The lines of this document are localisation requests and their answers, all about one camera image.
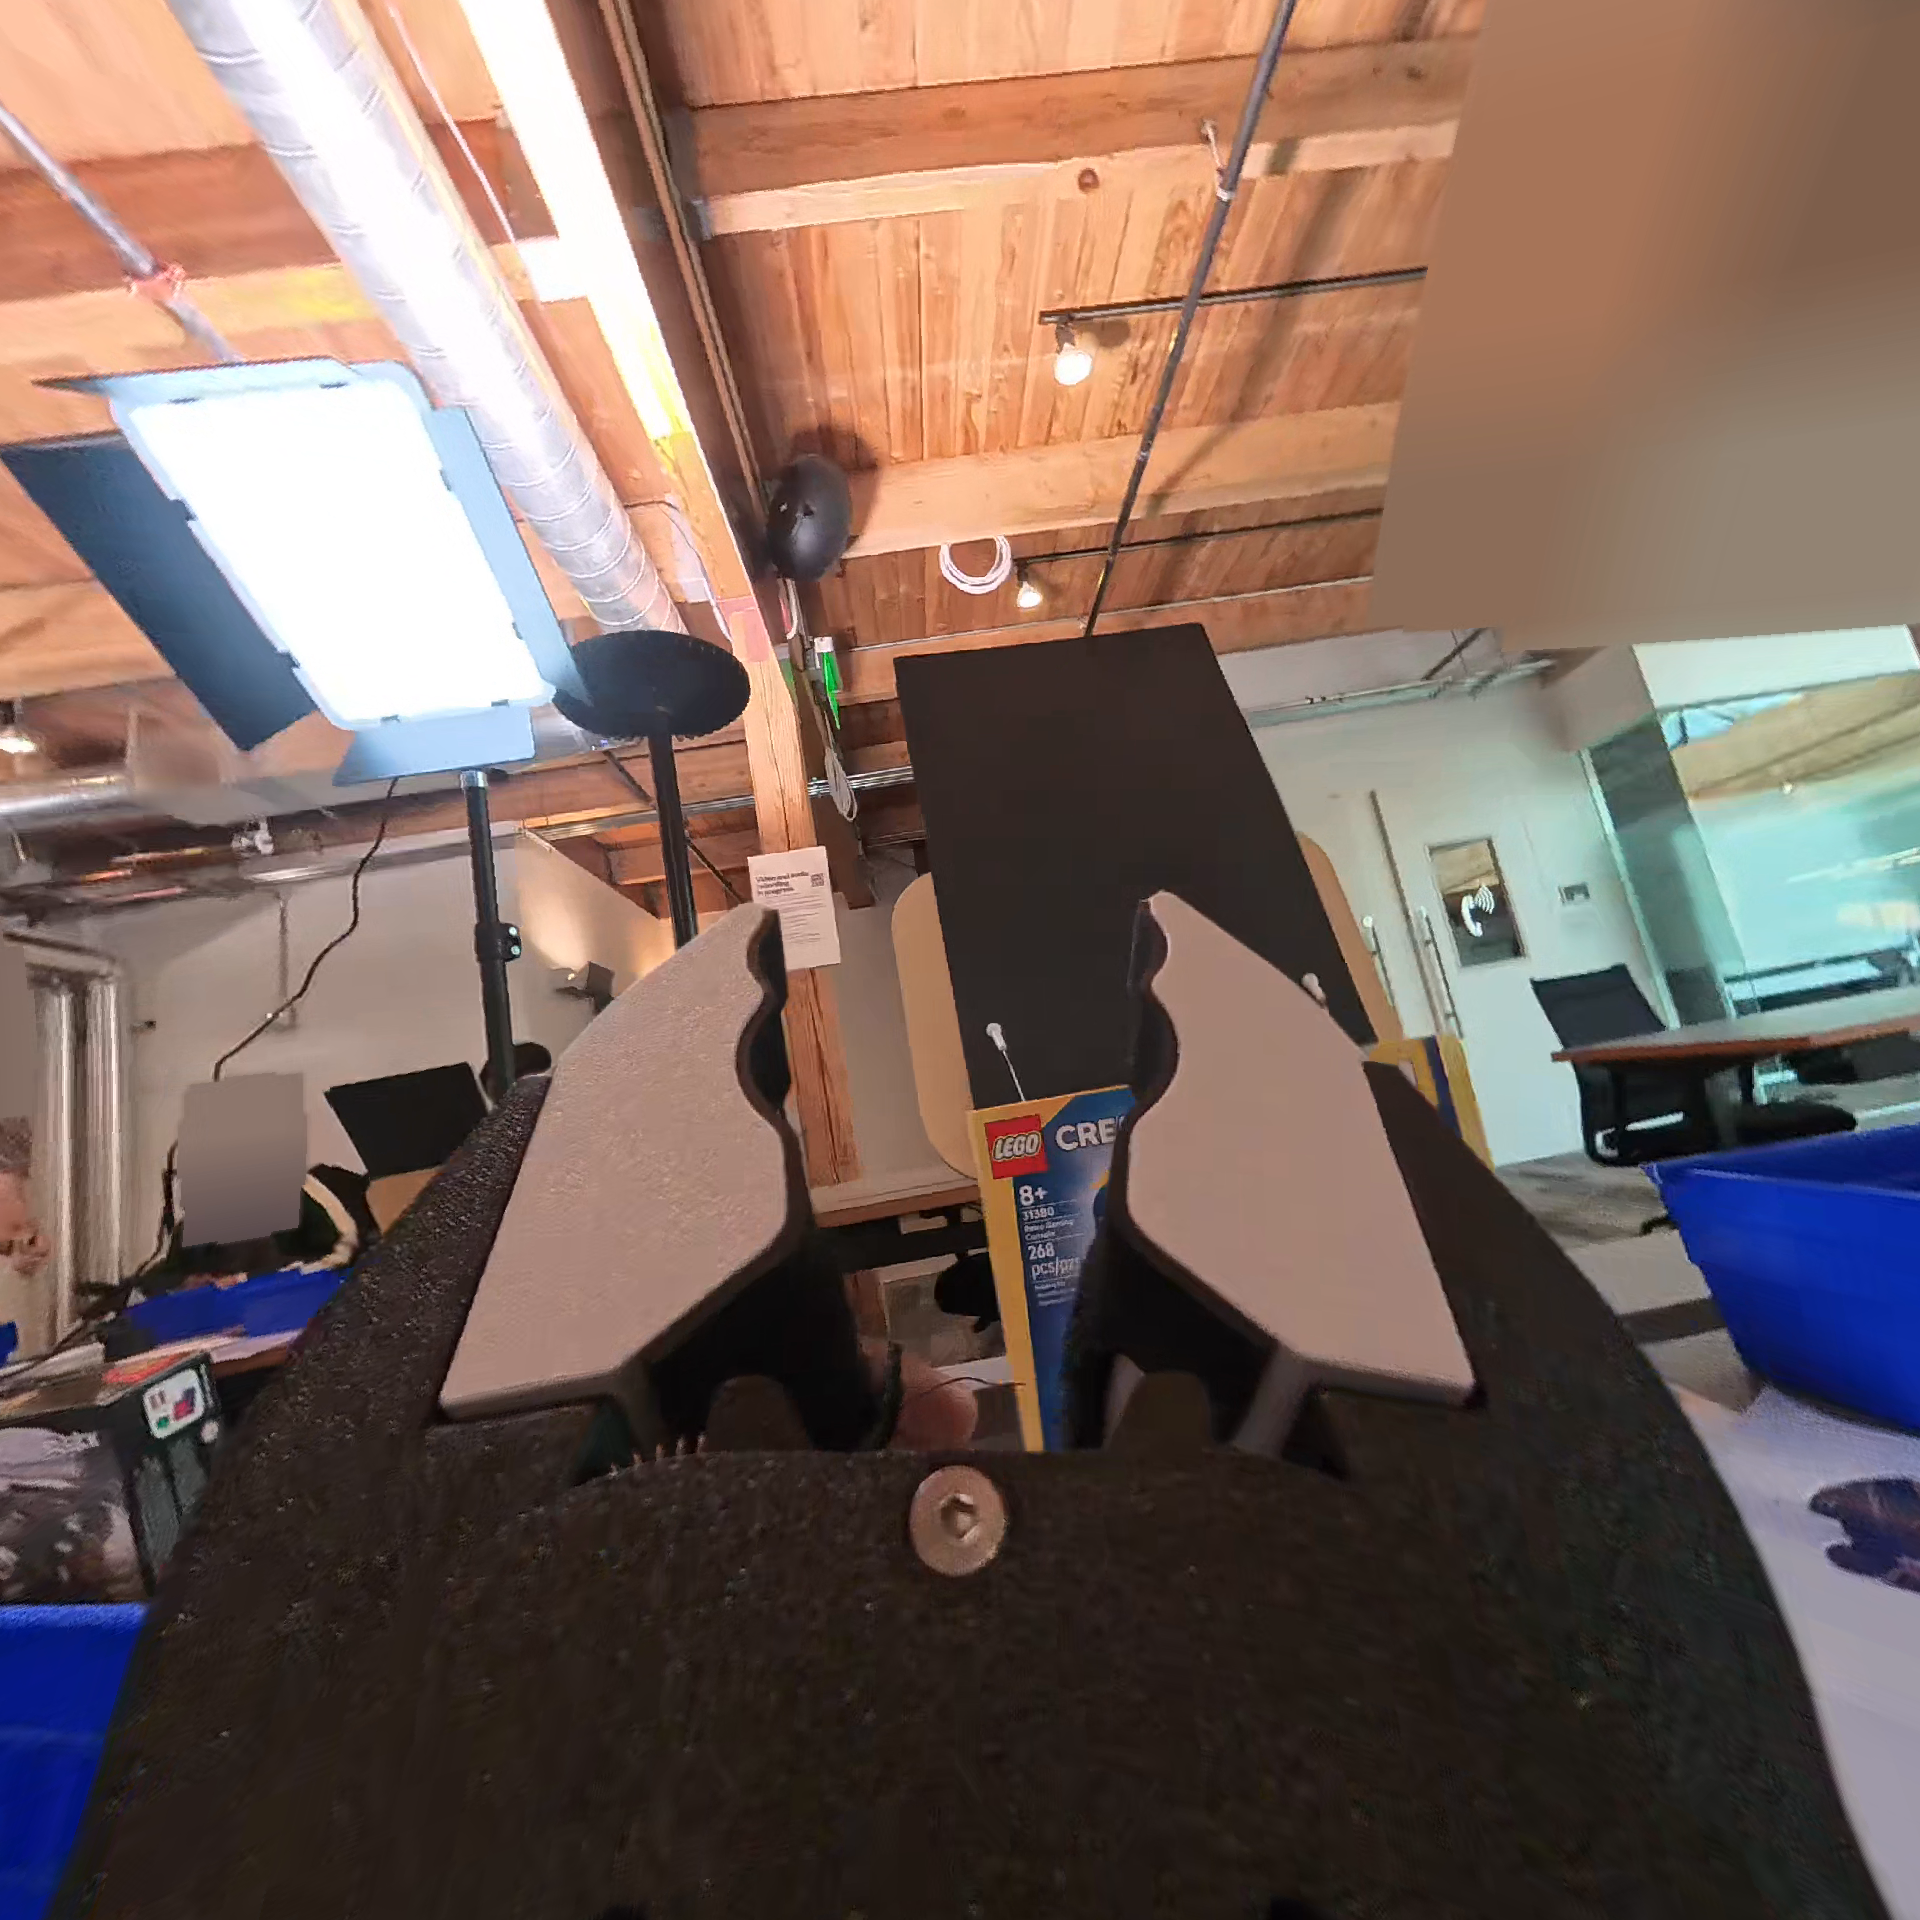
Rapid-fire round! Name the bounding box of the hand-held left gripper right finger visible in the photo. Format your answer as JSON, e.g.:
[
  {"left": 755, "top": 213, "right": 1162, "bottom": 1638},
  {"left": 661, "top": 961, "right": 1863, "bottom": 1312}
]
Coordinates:
[{"left": 1073, "top": 893, "right": 1476, "bottom": 1459}]

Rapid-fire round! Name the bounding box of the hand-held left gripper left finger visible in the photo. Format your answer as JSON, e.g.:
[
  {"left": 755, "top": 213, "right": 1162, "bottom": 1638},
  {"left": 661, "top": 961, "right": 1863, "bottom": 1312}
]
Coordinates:
[{"left": 440, "top": 907, "right": 816, "bottom": 1452}]

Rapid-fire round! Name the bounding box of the thick instruction booklet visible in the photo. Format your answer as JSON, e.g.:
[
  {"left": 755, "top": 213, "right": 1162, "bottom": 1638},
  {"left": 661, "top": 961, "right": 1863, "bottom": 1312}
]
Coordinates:
[{"left": 1652, "top": 1378, "right": 1920, "bottom": 1909}]

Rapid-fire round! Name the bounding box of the blue yellow toy brick box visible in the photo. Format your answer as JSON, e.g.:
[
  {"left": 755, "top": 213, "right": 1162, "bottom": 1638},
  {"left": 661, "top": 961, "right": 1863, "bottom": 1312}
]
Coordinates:
[{"left": 969, "top": 1030, "right": 1495, "bottom": 1453}]

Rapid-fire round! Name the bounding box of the white paper notice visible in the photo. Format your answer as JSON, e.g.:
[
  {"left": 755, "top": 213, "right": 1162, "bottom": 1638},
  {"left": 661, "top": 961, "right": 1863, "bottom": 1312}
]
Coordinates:
[{"left": 747, "top": 849, "right": 842, "bottom": 969}]

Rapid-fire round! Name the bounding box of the black office chair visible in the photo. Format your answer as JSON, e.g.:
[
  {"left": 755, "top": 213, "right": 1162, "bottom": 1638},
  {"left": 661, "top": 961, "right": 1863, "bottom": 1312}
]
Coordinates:
[{"left": 1529, "top": 963, "right": 1863, "bottom": 1168}]

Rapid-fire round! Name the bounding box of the blue plastic bin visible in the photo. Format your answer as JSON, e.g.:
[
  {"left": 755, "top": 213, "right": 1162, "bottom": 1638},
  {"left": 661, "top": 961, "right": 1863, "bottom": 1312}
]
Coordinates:
[
  {"left": 126, "top": 1267, "right": 354, "bottom": 1345},
  {"left": 1643, "top": 1125, "right": 1920, "bottom": 1436},
  {"left": 0, "top": 1600, "right": 152, "bottom": 1920}
]

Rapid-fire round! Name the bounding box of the black backdrop panel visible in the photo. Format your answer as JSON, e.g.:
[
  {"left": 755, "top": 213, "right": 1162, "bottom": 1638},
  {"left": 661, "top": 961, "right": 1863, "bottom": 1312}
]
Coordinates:
[{"left": 895, "top": 621, "right": 1376, "bottom": 1112}]

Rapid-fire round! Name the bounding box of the wooden office desk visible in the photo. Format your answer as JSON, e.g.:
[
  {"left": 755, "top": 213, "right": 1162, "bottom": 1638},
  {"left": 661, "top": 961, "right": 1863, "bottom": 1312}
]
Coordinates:
[{"left": 1552, "top": 1007, "right": 1920, "bottom": 1071}]

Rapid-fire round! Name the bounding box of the black toy brick box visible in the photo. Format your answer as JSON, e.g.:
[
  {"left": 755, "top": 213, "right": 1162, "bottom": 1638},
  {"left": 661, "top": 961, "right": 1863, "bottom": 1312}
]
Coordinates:
[{"left": 0, "top": 1345, "right": 225, "bottom": 1604}]

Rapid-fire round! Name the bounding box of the black ceiling dome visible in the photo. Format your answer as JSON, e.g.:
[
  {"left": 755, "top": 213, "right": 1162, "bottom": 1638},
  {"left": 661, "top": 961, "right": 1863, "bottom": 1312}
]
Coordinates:
[{"left": 763, "top": 451, "right": 854, "bottom": 582}]

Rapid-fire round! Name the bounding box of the LED studio light panel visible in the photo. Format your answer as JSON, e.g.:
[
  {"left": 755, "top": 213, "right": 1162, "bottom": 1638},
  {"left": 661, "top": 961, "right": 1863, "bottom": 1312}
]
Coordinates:
[{"left": 0, "top": 356, "right": 588, "bottom": 785}]

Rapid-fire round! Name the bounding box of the ceiling strip light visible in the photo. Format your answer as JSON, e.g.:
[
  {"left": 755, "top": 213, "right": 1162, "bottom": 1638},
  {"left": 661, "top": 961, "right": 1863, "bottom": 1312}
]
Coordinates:
[{"left": 447, "top": 0, "right": 708, "bottom": 451}]

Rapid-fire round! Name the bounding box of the silver ventilation duct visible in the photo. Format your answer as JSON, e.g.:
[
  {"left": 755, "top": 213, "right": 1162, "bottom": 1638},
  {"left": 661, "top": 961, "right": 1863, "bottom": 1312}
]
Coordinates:
[{"left": 164, "top": 0, "right": 691, "bottom": 636}]

